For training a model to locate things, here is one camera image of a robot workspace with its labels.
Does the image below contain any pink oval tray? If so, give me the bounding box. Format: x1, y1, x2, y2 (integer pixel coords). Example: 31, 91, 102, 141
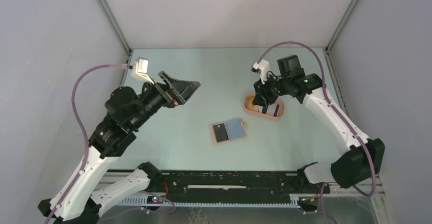
243, 94, 285, 120

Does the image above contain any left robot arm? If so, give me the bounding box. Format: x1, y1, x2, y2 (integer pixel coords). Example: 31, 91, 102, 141
38, 72, 200, 223

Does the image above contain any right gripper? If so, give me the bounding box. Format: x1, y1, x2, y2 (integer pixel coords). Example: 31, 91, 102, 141
252, 72, 290, 108

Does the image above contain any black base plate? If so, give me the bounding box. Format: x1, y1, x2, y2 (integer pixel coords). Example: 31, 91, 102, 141
147, 171, 330, 204

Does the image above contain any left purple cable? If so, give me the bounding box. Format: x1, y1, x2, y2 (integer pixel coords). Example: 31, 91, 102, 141
44, 64, 134, 224

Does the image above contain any beige leather card holder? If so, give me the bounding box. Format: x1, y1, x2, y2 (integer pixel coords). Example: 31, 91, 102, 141
209, 118, 248, 145

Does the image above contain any gold credit card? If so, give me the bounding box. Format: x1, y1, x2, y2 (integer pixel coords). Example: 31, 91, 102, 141
246, 97, 259, 112

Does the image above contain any white credit card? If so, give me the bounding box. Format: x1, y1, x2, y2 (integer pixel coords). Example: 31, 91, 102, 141
259, 103, 280, 117

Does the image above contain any purple cable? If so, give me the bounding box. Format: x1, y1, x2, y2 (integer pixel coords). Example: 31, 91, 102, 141
256, 41, 377, 197
44, 64, 134, 224

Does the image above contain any black credit card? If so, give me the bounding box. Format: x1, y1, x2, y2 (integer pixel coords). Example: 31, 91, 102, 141
212, 123, 229, 143

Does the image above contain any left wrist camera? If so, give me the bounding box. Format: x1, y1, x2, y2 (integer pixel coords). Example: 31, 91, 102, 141
131, 58, 155, 85

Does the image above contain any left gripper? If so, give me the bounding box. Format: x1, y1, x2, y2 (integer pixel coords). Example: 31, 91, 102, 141
132, 70, 202, 129

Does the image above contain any aluminium frame rail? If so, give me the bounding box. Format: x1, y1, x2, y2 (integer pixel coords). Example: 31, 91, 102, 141
95, 170, 364, 208

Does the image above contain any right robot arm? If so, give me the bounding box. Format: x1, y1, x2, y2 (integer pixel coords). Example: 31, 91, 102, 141
251, 55, 385, 192

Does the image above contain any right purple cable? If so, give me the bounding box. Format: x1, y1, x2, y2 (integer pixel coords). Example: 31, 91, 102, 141
256, 41, 377, 197

